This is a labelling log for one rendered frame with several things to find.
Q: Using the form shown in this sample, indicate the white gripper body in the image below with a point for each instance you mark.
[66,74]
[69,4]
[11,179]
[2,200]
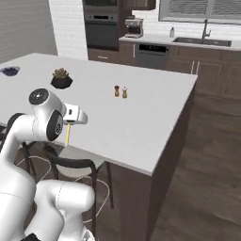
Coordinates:
[81,118]

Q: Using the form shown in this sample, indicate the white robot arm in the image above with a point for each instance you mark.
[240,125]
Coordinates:
[19,188]

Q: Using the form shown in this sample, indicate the plant in black pot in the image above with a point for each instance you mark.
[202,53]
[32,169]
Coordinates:
[61,81]

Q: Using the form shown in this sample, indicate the brown pepper shaker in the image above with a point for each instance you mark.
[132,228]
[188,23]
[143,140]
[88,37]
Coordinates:
[116,91]

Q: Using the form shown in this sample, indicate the black chair white seat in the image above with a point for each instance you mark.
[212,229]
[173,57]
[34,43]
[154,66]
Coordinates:
[75,163]
[27,153]

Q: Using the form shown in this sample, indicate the brown salt shaker white top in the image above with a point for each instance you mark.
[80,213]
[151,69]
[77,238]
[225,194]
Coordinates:
[125,93]

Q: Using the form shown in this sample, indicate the white top kitchen island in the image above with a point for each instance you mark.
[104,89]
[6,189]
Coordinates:
[135,125]

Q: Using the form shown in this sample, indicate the blue bowl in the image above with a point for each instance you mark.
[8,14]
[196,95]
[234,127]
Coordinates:
[10,71]

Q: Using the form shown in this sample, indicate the black dishwasher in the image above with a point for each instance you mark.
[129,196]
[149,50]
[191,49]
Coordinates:
[152,56]

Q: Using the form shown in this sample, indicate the silver coffee machine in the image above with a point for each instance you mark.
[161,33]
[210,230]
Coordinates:
[134,28]

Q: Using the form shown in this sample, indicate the white soap dispenser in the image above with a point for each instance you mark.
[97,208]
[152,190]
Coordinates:
[172,32]

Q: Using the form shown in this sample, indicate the brown base cupboards run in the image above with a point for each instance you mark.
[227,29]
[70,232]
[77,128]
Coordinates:
[213,73]

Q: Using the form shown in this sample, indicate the dark sink basin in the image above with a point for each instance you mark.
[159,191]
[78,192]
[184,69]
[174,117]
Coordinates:
[200,41]

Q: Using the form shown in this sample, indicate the grey sink tap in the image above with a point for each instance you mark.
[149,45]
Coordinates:
[205,29]

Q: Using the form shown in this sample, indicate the window with blinds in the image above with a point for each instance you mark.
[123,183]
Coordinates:
[200,9]

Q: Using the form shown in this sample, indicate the black wall oven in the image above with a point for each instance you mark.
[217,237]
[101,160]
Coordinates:
[101,28]

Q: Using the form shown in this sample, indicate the brown wall cupboard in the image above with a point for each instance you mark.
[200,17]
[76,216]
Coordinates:
[139,4]

